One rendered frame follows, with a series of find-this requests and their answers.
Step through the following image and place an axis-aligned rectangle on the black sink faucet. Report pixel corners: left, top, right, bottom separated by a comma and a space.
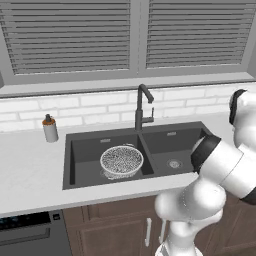
134, 83, 155, 133

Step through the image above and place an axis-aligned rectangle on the silver mesh colander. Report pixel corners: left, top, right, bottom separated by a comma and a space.
99, 145, 145, 180

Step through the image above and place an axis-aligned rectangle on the dark grey double sink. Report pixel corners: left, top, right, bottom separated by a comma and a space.
62, 120, 214, 191

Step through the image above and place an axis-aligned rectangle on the grey window with blinds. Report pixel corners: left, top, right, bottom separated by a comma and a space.
0, 0, 256, 99

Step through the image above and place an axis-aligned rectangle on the brown cupboard door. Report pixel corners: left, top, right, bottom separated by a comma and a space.
194, 193, 256, 256
62, 195, 170, 256

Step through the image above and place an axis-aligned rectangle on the dark grey dishwasher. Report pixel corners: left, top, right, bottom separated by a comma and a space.
0, 209, 73, 256

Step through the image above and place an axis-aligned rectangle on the white cupboard handle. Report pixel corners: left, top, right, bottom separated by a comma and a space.
159, 219, 167, 245
145, 217, 153, 248

